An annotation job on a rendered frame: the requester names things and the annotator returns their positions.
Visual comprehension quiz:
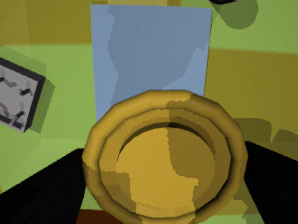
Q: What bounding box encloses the dark grey cylinder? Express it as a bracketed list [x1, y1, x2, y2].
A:
[209, 0, 238, 6]

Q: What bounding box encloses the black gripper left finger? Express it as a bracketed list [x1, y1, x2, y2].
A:
[0, 149, 86, 224]

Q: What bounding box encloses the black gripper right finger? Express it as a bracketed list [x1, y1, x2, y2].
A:
[245, 140, 298, 224]

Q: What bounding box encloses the light blue flat mat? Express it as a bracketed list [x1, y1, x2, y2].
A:
[90, 4, 212, 121]

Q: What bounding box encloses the yellow round plate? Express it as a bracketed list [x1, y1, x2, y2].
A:
[81, 89, 249, 224]

